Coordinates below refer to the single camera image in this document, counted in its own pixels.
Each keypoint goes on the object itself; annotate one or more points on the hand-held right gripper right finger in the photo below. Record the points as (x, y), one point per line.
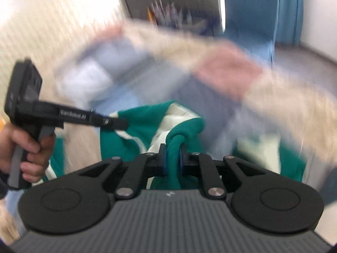
(181, 161)

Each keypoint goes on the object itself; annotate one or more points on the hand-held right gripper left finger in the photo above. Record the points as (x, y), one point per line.
(164, 161)

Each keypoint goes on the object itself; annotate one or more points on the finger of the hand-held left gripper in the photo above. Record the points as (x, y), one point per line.
(79, 114)

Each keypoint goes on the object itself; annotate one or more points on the green sweatshirt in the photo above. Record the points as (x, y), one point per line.
(131, 137)

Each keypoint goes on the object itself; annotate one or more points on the person's left hand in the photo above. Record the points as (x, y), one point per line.
(34, 148)

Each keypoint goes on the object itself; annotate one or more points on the beige quilted headboard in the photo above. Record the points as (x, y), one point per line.
(52, 18)

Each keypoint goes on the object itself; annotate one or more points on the patchwork quilt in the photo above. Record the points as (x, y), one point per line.
(223, 66)

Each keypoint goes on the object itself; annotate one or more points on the blue padded panel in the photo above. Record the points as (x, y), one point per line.
(250, 18)

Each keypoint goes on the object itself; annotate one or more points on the blue curtain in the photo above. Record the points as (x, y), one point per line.
(289, 10)

